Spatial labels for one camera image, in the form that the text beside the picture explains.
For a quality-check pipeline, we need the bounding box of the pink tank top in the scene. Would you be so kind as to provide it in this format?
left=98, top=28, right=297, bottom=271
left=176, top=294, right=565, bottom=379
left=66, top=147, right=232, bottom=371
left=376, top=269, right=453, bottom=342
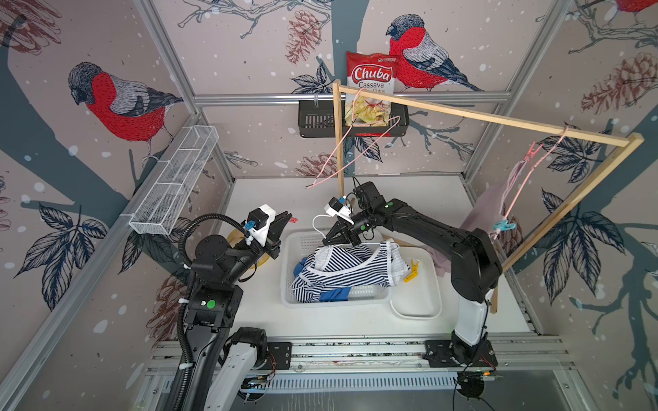
left=434, top=160, right=531, bottom=278

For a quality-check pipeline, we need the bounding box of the white hanger with striped top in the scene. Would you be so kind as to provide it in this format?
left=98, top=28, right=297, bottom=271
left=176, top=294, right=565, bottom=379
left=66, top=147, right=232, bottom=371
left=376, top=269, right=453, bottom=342
left=307, top=240, right=411, bottom=289

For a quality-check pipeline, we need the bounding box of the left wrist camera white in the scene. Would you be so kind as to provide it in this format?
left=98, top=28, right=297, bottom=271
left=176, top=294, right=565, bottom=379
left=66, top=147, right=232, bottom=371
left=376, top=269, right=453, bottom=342
left=243, top=204, right=276, bottom=247

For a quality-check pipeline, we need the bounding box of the pink hanger with blue top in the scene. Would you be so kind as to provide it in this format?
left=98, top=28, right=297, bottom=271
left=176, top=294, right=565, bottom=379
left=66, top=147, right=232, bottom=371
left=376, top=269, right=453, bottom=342
left=306, top=88, right=402, bottom=189

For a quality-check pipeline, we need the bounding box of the white perforated plastic basket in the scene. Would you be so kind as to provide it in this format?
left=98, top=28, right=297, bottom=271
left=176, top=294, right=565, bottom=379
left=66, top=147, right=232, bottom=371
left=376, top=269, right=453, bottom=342
left=280, top=230, right=392, bottom=309

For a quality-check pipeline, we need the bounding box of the red clothespin on pink top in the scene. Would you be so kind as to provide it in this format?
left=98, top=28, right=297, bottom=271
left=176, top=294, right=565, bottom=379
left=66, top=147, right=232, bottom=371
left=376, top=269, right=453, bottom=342
left=524, top=141, right=543, bottom=162

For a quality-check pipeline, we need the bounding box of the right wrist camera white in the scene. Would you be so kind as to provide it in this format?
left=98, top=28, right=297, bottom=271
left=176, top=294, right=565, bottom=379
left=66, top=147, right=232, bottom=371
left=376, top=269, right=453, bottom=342
left=325, top=196, right=354, bottom=224

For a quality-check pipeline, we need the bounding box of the teal clothespin on pink top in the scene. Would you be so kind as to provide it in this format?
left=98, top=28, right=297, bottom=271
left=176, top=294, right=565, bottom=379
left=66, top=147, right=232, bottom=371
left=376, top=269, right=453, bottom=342
left=493, top=219, right=517, bottom=231

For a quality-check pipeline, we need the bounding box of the striped tank top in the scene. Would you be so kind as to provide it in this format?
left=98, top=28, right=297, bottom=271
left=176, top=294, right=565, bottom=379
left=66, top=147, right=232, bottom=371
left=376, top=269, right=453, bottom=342
left=290, top=241, right=411, bottom=303

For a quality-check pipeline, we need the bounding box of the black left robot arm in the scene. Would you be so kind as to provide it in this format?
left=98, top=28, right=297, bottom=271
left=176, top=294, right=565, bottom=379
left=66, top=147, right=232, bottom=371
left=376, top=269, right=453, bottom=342
left=164, top=205, right=292, bottom=410

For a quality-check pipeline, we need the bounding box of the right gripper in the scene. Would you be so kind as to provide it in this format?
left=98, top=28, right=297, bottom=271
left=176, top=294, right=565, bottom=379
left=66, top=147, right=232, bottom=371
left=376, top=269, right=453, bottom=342
left=320, top=210, right=373, bottom=249

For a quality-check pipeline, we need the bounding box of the black wall basket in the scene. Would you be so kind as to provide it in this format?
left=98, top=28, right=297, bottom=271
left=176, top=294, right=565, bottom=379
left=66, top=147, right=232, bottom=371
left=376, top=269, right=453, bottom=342
left=298, top=100, right=411, bottom=139

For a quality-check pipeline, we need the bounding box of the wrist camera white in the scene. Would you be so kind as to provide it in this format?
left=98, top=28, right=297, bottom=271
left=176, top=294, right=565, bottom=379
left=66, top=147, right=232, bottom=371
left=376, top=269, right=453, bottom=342
left=243, top=204, right=276, bottom=247
left=325, top=196, right=354, bottom=224

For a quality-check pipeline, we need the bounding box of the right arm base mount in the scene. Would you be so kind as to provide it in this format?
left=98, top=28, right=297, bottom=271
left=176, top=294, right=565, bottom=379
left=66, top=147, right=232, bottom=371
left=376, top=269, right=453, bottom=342
left=423, top=338, right=498, bottom=369

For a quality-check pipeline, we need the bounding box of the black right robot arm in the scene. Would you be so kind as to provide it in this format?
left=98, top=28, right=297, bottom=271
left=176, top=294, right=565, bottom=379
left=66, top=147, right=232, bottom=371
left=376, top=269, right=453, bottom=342
left=323, top=182, right=503, bottom=366

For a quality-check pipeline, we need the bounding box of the white plastic tray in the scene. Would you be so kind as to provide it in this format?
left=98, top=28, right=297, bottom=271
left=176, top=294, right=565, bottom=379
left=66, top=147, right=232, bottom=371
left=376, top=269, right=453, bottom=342
left=390, top=247, right=443, bottom=320

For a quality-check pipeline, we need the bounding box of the wooden clothes rack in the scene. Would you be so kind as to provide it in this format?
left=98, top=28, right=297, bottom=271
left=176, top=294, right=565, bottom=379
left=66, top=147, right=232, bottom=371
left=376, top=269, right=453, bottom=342
left=331, top=79, right=644, bottom=314

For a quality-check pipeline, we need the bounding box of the white wire mesh shelf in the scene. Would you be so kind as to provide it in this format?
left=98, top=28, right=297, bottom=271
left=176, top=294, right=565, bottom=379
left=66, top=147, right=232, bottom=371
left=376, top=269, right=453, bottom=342
left=130, top=125, right=219, bottom=236

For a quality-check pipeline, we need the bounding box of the cassava chips bag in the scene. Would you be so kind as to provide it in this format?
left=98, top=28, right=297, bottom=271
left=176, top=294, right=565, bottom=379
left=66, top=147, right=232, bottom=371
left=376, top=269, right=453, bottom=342
left=344, top=51, right=398, bottom=127

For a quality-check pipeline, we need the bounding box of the blue tank top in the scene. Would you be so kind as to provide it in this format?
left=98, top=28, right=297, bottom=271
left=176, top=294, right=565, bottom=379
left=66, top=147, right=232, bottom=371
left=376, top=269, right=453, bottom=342
left=293, top=258, right=351, bottom=302

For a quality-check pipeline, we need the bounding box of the yellow bowl with buns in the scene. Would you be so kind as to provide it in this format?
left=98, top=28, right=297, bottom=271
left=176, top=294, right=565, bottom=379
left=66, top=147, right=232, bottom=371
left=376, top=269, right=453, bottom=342
left=226, top=229, right=269, bottom=267

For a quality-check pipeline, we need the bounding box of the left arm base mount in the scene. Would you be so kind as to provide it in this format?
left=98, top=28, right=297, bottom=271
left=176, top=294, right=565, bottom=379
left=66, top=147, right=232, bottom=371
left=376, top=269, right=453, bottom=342
left=222, top=341, right=293, bottom=372

